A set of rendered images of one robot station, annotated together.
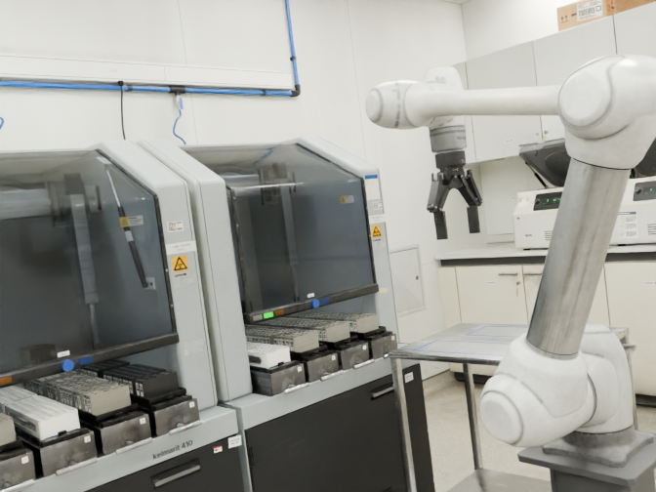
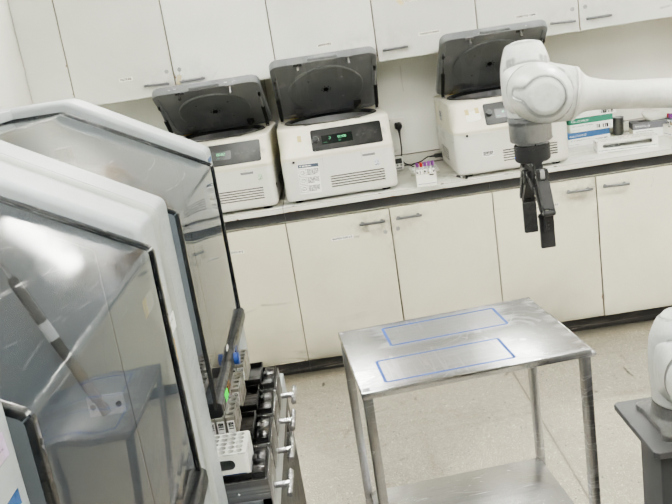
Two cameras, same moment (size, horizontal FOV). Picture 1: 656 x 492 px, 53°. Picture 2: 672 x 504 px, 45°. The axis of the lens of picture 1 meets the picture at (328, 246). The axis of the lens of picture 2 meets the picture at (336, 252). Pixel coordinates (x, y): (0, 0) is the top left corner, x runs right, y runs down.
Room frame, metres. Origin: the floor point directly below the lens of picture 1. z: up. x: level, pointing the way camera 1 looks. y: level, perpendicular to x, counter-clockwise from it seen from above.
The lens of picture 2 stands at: (0.84, 1.23, 1.70)
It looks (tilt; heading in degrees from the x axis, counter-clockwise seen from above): 15 degrees down; 312
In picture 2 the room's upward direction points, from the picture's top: 9 degrees counter-clockwise
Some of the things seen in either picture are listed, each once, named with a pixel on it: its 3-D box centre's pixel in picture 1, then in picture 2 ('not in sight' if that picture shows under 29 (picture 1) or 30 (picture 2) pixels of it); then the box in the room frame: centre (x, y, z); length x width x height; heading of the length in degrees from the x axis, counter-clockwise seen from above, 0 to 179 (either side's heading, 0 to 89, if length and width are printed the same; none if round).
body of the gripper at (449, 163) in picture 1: (451, 170); (533, 163); (1.65, -0.33, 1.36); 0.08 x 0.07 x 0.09; 132
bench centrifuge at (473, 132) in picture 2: not in sight; (495, 95); (2.97, -2.51, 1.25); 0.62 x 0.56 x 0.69; 131
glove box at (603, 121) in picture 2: not in sight; (587, 122); (2.69, -2.97, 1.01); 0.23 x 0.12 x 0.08; 41
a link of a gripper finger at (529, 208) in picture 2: (473, 220); (530, 217); (1.70, -0.38, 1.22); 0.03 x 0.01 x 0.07; 42
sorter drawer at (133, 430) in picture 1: (80, 413); not in sight; (1.95, 0.81, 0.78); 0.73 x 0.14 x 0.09; 42
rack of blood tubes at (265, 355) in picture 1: (252, 355); (183, 463); (2.22, 0.30, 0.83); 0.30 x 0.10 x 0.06; 42
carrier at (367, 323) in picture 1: (365, 324); (243, 366); (2.45, -0.10, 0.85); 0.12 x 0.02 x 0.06; 131
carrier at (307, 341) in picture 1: (304, 343); (233, 417); (2.24, 0.12, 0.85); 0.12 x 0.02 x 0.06; 132
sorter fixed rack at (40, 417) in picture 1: (41, 418); not in sight; (1.75, 0.83, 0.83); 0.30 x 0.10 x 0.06; 42
